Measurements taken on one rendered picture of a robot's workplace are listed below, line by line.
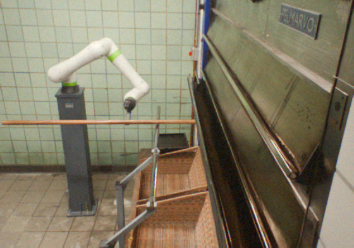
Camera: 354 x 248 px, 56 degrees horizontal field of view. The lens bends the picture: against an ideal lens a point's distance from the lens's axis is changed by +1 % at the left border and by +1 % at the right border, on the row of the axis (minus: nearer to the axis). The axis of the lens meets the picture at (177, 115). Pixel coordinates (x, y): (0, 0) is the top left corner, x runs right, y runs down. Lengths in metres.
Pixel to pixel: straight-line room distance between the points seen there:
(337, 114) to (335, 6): 0.21
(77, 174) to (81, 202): 0.31
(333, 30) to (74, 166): 2.67
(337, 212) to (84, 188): 2.75
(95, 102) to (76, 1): 1.01
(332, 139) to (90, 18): 2.93
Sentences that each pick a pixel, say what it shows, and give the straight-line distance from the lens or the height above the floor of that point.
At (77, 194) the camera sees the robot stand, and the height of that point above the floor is 0.22.
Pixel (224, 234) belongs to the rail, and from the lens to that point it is 0.97.
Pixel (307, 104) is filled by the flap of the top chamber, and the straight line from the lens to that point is 0.79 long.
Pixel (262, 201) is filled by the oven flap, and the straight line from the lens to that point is 1.03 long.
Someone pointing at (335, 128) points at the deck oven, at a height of 1.85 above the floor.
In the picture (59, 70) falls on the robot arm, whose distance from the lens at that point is 2.62.
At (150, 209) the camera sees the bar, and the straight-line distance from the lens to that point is 1.49.
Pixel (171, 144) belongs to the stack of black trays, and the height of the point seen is 0.78.
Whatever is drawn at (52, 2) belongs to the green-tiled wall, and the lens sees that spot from 3.44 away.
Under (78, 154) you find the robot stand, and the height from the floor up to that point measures 0.65.
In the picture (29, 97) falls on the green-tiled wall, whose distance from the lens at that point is 3.75.
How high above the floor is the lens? 2.09
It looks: 23 degrees down
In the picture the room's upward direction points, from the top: 1 degrees clockwise
